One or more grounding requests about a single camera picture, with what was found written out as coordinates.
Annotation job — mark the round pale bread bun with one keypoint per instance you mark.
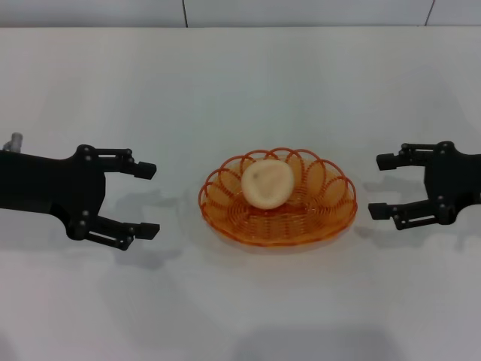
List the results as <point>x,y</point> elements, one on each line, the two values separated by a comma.
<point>267,184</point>

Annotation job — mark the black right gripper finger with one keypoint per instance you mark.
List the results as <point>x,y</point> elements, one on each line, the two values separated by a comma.
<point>413,213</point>
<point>387,161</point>

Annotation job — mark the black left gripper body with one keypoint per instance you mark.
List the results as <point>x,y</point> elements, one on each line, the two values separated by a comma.
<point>45,184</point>

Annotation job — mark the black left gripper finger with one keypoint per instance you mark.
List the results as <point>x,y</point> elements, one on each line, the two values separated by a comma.
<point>144,170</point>
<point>112,233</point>

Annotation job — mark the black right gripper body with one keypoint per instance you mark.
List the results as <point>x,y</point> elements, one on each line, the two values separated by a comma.
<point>454,180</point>

